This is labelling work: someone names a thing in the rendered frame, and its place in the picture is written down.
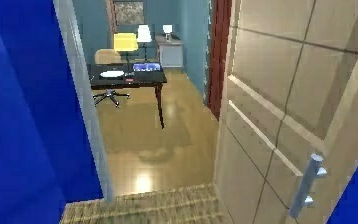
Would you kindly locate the black desk with brown legs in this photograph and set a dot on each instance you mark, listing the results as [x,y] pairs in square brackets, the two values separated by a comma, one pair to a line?
[143,79]

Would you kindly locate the blue open laptop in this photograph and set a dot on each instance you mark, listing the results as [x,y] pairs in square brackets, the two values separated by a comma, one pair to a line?
[146,66]

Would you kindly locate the small red flat object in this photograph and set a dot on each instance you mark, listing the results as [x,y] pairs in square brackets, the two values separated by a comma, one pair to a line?
[129,80]

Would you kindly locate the grey bedside cabinet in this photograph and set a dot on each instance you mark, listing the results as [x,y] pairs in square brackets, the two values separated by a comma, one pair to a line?
[170,53]

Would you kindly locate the dark red room door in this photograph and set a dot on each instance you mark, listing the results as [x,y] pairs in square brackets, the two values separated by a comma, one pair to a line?
[218,56]

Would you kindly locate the white plate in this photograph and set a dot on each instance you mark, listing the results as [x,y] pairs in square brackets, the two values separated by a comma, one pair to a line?
[112,73]

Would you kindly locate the small white table lamp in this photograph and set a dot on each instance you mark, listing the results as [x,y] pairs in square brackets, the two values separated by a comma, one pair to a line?
[167,29]

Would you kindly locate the white shade floor lamp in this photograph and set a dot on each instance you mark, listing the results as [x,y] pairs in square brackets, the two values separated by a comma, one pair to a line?
[144,34]

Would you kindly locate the yellow shade desk lamp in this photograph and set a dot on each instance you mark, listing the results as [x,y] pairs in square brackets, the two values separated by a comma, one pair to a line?
[125,42]

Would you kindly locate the tan office chair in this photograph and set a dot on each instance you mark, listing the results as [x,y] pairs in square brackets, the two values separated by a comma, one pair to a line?
[107,57]

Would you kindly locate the beige panelled room door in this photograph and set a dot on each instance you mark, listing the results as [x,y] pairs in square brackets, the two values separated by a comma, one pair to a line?
[270,100]

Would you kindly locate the framed wall picture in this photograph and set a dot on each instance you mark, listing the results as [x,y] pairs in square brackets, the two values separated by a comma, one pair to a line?
[128,12]

